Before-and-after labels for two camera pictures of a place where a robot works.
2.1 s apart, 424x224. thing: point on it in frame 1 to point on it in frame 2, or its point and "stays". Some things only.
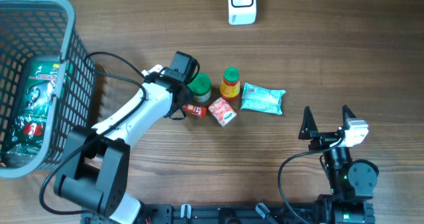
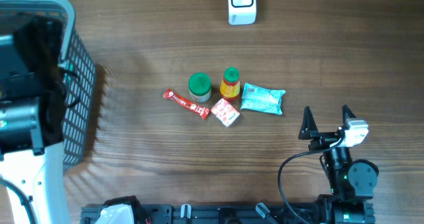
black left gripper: x=189 y=97 to x=54 y=24
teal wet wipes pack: x=259 y=99 stays
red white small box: x=223 y=112 stays
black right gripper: x=309 y=131 stays
